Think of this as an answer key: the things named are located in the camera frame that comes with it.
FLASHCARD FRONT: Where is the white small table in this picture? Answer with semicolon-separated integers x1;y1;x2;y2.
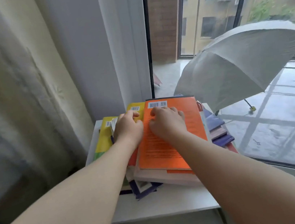
79;102;232;224

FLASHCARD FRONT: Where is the cream sheer curtain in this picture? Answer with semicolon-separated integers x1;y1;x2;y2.
0;0;108;224

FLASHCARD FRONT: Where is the grey open umbrella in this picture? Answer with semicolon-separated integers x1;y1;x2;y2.
165;16;295;124

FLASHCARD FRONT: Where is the purple and white book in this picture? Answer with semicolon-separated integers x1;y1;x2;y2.
128;175;166;201

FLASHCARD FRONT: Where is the person's left forearm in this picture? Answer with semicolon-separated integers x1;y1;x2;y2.
0;134;153;224

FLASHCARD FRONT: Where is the pale pink book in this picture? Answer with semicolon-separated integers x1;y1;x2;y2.
209;125;229;141

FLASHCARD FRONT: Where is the dark purple book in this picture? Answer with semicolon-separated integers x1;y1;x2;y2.
212;133;236;149

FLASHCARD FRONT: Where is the green tree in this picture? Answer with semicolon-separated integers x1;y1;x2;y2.
245;0;295;27

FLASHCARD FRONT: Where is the person's right hand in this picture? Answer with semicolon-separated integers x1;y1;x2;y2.
146;103;189;145

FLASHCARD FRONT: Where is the person's left hand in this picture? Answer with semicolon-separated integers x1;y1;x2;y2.
110;109;147;149

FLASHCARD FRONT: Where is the orange paperback book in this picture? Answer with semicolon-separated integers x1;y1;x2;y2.
130;93;212;178

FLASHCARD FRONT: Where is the brick pillar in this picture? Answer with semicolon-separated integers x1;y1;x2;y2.
145;0;190;66

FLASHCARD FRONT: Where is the thick white book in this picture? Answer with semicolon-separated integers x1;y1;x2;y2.
131;156;203;195

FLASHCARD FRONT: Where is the yellow and green book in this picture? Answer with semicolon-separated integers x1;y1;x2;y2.
91;115;124;161

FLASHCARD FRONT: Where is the person's right forearm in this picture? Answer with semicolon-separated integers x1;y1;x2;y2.
167;116;295;224

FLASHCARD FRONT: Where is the white window frame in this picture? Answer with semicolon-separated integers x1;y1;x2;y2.
96;0;163;109

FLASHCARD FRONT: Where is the red book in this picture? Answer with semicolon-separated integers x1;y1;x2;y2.
224;142;239;156

